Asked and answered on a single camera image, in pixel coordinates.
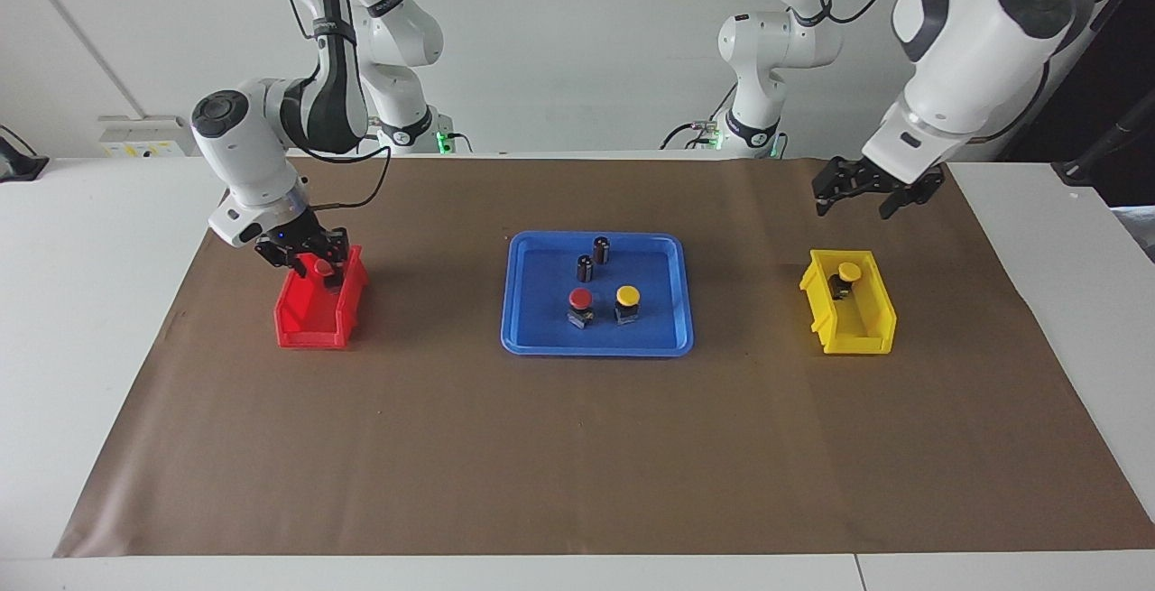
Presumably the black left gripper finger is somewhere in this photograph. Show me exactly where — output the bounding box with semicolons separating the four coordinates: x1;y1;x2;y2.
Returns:
880;180;939;220
812;171;854;216

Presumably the blue plastic tray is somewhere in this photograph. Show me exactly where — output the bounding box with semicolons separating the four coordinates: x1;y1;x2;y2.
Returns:
501;231;695;357

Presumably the red plastic bin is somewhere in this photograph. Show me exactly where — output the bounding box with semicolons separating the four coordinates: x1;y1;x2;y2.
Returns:
273;244;369;350

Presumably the yellow plastic bin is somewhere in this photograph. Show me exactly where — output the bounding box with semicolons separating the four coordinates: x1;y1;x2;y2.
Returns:
799;249;898;356

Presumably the black stand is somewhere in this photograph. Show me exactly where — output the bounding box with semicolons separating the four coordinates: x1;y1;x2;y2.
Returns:
1051;90;1155;208

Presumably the black device at table edge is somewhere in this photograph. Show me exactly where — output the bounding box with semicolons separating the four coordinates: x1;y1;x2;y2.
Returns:
0;126;51;183

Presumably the brown paper table mat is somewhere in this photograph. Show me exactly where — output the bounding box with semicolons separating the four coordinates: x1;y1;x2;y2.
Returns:
52;155;1155;559

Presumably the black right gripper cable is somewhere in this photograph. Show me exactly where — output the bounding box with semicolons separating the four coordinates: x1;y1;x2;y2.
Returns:
289;144;393;211

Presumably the black left base cable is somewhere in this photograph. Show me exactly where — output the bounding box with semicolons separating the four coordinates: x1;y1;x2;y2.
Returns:
659;77;736;152

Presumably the white wall power strip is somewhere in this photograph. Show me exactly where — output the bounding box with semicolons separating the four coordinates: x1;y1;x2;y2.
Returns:
97;115;195;159

